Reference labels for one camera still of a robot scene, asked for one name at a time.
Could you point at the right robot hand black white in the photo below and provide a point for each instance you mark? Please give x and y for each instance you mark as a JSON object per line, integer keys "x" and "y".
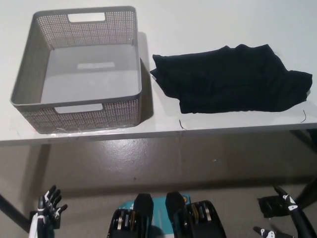
{"x": 288, "y": 202}

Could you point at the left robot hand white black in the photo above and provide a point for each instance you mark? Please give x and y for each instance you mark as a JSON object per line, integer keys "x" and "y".
{"x": 37, "y": 223}

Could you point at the black t-shirt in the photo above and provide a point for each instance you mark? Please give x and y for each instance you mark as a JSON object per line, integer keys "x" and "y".
{"x": 223, "y": 81}

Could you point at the black table leg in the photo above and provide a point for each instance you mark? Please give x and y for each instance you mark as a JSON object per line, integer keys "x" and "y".
{"x": 308, "y": 193}
{"x": 15, "y": 210}

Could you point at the black robot body block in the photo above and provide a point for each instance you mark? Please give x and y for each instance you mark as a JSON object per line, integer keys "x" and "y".
{"x": 205, "y": 223}
{"x": 142, "y": 205}

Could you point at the grey perforated plastic basket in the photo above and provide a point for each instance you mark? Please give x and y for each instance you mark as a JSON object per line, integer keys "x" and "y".
{"x": 74, "y": 119}

